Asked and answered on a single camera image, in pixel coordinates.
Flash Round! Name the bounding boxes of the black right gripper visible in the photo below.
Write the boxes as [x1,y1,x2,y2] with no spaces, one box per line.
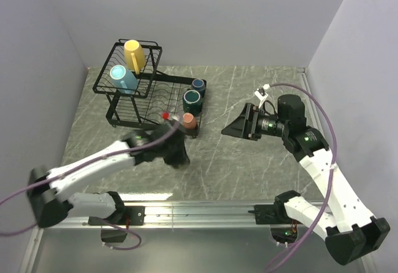
[221,103,289,141]

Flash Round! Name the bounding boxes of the red orange mug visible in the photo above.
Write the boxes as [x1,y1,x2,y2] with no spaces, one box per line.
[183,113,198,130]

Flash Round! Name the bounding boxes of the dark green patterned mug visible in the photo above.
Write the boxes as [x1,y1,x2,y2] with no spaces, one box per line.
[182,90,203,116]

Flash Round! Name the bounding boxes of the dark blue glossy mug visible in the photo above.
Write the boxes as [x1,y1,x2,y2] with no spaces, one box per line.
[191,78,206,98]

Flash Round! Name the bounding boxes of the light blue ceramic mug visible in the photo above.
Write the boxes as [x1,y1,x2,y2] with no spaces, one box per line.
[109,65,138,95]

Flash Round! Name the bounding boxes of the yellow ceramic mug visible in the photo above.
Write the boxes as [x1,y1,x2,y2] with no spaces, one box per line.
[124,40,146,75]

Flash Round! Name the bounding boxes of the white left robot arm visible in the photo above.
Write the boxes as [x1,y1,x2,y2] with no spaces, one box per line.
[26,121,190,228]

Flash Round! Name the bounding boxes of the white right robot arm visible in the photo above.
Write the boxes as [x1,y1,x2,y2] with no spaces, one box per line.
[221,95,391,266]

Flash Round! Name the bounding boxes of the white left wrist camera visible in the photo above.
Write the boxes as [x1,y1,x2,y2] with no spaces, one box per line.
[162,112,183,124]

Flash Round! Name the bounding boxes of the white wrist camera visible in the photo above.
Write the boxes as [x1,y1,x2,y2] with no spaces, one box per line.
[254,84,271,109]
[162,112,183,124]

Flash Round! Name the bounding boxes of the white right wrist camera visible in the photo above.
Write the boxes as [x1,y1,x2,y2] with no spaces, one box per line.
[254,84,271,109]

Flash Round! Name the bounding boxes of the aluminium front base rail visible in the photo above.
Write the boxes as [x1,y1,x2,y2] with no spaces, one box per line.
[34,200,363,230]

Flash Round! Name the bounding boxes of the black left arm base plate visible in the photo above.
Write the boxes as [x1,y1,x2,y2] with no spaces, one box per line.
[88,205,146,226]

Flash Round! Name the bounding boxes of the aluminium table edge rail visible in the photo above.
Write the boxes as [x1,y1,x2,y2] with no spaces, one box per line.
[297,67,322,130]

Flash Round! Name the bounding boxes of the black wire dish rack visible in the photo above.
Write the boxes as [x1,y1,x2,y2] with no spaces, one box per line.
[93,39,194,130]

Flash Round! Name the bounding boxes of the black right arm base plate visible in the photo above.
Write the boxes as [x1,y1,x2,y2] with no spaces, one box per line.
[248,204,294,225]

